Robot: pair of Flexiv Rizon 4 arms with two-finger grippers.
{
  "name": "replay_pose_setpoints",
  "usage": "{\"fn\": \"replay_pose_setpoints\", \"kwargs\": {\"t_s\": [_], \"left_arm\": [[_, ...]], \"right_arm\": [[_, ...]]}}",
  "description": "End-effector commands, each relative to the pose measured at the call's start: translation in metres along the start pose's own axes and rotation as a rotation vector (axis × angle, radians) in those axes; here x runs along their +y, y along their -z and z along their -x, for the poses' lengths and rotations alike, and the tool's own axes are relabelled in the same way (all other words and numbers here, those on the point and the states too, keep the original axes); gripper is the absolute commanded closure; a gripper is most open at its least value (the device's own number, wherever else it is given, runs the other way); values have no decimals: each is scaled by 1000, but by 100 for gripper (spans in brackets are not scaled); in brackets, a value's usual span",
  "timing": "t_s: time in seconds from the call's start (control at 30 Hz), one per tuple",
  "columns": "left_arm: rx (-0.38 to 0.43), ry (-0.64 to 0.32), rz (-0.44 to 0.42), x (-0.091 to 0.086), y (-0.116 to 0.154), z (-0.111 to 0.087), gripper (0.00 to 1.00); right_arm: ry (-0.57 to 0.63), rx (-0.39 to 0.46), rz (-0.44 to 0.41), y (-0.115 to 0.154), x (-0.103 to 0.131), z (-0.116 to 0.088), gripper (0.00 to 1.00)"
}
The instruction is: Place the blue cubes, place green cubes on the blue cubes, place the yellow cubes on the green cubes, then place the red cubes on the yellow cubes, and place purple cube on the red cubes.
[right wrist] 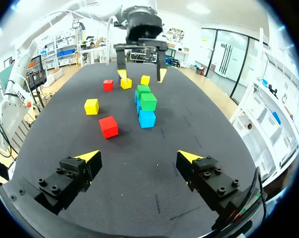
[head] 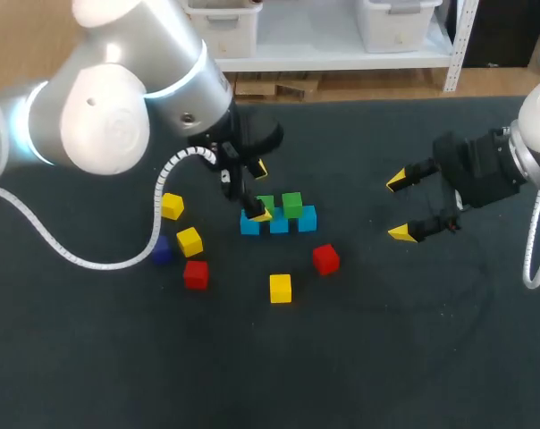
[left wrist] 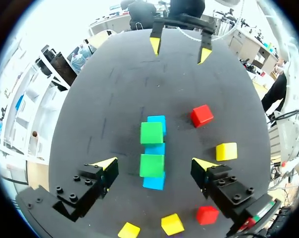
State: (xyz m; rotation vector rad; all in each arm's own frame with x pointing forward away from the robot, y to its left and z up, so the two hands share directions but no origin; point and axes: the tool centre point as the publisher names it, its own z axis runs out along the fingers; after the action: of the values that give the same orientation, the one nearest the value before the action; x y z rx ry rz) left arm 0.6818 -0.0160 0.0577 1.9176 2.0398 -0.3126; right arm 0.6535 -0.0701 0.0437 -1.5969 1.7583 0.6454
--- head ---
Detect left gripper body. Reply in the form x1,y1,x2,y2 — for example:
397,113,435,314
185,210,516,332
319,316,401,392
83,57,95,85
187,101,285,202

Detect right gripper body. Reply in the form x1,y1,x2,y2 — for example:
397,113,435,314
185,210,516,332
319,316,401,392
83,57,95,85
432,127,521,220

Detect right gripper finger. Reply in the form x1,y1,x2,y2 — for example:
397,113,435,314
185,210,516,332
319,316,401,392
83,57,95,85
384,158,439,194
387,214,459,244

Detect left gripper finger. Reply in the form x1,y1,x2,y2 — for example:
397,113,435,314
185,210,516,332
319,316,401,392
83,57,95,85
241,191,274,223
245,156,270,181

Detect blue cube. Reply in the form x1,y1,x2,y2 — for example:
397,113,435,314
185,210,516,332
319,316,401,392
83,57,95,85
240,209,262,237
268,213,290,235
296,205,318,233

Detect yellow cube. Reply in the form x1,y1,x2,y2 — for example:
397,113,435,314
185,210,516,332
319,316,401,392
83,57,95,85
269,273,292,305
161,192,185,221
176,226,204,258

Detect red cube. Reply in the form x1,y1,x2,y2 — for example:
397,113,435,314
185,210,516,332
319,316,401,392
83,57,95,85
182,260,209,290
312,243,341,276

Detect dark purple cube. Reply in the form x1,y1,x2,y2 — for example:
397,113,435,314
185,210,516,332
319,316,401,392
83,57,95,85
151,235,173,265

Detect brown cardboard piece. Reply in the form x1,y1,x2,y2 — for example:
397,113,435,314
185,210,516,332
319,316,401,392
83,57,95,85
232,71,325,102

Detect white plastic storage bin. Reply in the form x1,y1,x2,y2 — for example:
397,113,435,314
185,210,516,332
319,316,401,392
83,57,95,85
352,0,443,54
180,0,265,58

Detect white metal shelf rack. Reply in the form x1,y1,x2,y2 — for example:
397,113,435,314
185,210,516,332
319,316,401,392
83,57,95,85
214,0,481,93

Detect white cable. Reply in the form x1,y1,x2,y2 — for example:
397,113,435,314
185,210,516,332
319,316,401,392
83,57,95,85
521,187,540,290
0,146,218,271

